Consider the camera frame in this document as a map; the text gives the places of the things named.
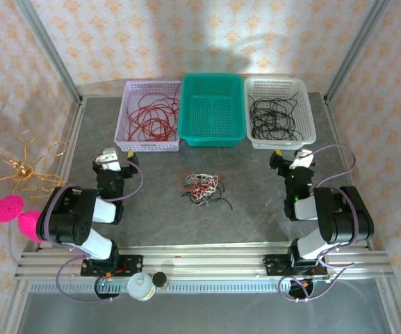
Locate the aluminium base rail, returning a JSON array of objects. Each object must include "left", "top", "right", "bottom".
[{"left": 14, "top": 241, "right": 394, "bottom": 281}]

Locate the teal plastic basket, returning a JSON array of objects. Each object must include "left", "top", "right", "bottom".
[{"left": 178, "top": 73, "right": 248, "bottom": 148}]

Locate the white plastic basket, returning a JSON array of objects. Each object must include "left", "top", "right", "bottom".
[{"left": 243, "top": 76, "right": 318, "bottom": 150}]

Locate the aluminium frame post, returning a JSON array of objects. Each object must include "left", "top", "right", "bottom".
[
  {"left": 323, "top": 0, "right": 392, "bottom": 104},
  {"left": 14, "top": 0, "right": 85, "bottom": 105}
]

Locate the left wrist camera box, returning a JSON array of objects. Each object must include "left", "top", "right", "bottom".
[{"left": 93, "top": 147, "right": 121, "bottom": 172}]

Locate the black cable bundle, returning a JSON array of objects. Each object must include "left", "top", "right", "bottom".
[{"left": 249, "top": 90, "right": 308, "bottom": 141}]

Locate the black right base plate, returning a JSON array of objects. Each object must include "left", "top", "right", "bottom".
[{"left": 263, "top": 255, "right": 329, "bottom": 279}]

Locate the grey slotted cable duct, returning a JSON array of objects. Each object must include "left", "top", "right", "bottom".
[{"left": 29, "top": 280, "right": 382, "bottom": 293}]

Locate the black bottle cap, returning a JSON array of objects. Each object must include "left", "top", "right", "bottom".
[{"left": 152, "top": 272, "right": 169, "bottom": 289}]

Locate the lavender plastic basket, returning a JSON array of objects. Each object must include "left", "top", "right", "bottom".
[{"left": 113, "top": 80, "right": 182, "bottom": 153}]

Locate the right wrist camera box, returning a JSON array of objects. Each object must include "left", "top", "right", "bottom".
[{"left": 289, "top": 148, "right": 316, "bottom": 170}]

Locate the gold wire ornament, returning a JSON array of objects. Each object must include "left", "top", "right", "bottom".
[{"left": 0, "top": 129, "right": 67, "bottom": 200}]

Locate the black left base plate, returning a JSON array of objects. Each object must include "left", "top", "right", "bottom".
[{"left": 81, "top": 255, "right": 144, "bottom": 278}]

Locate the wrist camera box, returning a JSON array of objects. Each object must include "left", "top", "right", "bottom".
[
  {"left": 93, "top": 147, "right": 121, "bottom": 172},
  {"left": 289, "top": 148, "right": 316, "bottom": 170}
]

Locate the red cable bundle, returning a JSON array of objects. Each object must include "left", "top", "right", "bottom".
[{"left": 126, "top": 90, "right": 181, "bottom": 143}]

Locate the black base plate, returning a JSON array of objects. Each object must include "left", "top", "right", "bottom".
[
  {"left": 81, "top": 255, "right": 144, "bottom": 278},
  {"left": 263, "top": 255, "right": 329, "bottom": 279}
]

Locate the white bottle cap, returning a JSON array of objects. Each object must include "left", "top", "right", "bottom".
[{"left": 126, "top": 272, "right": 155, "bottom": 301}]

